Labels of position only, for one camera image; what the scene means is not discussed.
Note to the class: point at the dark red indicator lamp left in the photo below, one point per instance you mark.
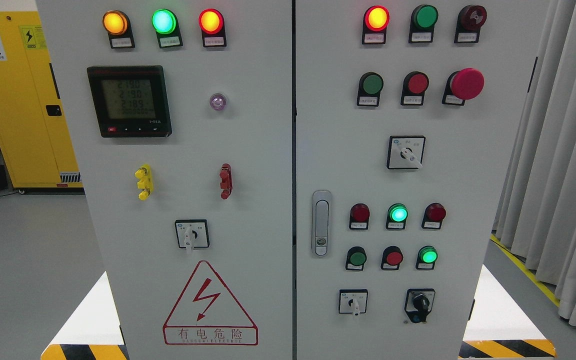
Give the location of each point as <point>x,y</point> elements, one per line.
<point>359,217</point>

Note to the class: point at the yellow terminal connector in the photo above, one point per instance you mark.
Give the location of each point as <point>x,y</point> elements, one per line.
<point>144,175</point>

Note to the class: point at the white rotary selector switch bottom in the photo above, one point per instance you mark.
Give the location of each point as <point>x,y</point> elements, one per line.
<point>352,301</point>

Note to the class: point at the small clear light bulb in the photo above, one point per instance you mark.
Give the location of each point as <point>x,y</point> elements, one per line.
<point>218,102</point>

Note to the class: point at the red terminal connector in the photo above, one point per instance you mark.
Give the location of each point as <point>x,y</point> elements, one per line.
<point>226,177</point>

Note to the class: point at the black knob selector switch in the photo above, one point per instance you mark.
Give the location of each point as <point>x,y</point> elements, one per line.
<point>418,304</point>

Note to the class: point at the orange indicator lamp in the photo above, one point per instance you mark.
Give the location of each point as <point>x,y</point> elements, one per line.
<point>118,28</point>

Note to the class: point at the red-orange indicator lamp right door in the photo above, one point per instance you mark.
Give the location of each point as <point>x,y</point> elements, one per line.
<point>374,26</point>

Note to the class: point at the black digital power meter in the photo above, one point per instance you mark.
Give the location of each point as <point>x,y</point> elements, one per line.
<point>130,101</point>

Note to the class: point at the white rotary selector switch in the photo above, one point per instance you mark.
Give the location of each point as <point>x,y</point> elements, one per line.
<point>192,234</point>
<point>352,301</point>
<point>405,152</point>

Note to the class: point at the red-orange indicator lamp door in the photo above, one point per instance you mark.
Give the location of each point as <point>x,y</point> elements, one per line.
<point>213,28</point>
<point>374,26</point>

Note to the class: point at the grey curtain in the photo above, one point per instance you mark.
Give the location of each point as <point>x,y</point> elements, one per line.
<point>536,216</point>

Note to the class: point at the red electric hazard warning sticker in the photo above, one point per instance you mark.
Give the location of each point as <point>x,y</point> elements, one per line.
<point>207,313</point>

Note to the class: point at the silver cabinet door handle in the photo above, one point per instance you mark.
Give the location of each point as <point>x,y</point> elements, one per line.
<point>320,222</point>

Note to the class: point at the red-orange indicator lamp left door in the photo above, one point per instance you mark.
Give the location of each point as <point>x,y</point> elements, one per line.
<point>213,28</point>

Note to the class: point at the green push button upper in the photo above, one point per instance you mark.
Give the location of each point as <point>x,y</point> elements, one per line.
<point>370,86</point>

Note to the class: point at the green unlit indicator lamp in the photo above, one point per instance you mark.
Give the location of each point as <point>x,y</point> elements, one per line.
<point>422,24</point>

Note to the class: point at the red emergency stop mushroom button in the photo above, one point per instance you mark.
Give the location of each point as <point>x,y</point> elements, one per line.
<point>462,85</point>

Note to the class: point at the dark red indicator lamp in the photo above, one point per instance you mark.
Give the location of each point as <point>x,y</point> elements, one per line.
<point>359,217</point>
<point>433,216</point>

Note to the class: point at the green lit push button lower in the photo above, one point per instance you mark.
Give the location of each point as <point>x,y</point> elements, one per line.
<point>426,258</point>

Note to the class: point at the red push button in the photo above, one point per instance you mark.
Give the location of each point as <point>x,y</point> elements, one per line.
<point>392,258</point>
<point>414,86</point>

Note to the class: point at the red push button lower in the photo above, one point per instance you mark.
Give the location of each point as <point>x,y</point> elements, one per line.
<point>392,258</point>

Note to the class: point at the white base platform hazard stripes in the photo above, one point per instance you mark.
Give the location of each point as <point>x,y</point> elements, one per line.
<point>497,329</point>

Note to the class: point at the green lit indicator lamp middle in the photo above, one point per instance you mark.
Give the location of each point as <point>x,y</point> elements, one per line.
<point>396,217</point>

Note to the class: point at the dark red indicator lamp right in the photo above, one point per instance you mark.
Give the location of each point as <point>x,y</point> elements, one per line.
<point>433,216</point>

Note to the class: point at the grey electrical control cabinet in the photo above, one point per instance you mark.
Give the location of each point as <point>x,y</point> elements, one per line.
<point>291,126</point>

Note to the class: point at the green lit indicator lamp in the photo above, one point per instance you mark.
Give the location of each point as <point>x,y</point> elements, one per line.
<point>396,217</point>
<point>166,26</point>

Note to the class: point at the red push button upper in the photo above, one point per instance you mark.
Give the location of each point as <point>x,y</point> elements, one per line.
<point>414,86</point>

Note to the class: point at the yellow safety storage cabinet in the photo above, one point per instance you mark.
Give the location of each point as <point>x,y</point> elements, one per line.
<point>34,138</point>

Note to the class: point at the dark red buzzer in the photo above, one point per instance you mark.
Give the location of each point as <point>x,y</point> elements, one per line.
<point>469,23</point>

